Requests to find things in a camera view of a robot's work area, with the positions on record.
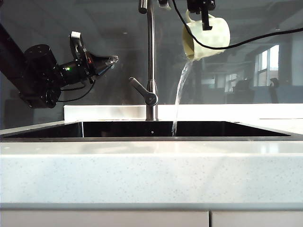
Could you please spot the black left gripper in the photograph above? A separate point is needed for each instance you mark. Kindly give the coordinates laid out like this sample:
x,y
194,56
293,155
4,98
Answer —
x,y
75,73

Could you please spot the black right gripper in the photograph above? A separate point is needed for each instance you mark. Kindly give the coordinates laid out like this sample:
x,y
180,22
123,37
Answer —
x,y
196,6

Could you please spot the pale green ceramic mug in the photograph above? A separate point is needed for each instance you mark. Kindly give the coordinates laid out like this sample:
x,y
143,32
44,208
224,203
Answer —
x,y
217,35

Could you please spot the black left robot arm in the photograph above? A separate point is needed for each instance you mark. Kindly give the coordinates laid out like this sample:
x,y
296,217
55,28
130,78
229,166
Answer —
x,y
30,75

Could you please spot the steel gooseneck faucet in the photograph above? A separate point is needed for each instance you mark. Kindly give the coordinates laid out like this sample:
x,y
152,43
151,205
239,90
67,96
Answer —
x,y
151,47

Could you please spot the black sink basin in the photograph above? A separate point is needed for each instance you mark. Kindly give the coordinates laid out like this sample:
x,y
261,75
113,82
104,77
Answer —
x,y
118,130

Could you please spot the clear water stream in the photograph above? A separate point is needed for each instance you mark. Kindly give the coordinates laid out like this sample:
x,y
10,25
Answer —
x,y
181,87

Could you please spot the white counter upstand ledge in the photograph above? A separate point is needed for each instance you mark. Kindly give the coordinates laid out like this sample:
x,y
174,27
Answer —
x,y
106,113

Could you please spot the wide beige cabinet door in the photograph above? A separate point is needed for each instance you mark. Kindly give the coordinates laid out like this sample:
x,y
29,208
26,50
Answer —
x,y
104,220

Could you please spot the narrow beige cabinet door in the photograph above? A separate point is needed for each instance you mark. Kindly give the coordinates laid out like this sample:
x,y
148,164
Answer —
x,y
258,220

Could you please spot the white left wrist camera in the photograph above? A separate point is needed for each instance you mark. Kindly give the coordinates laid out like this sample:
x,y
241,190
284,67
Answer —
x,y
75,35

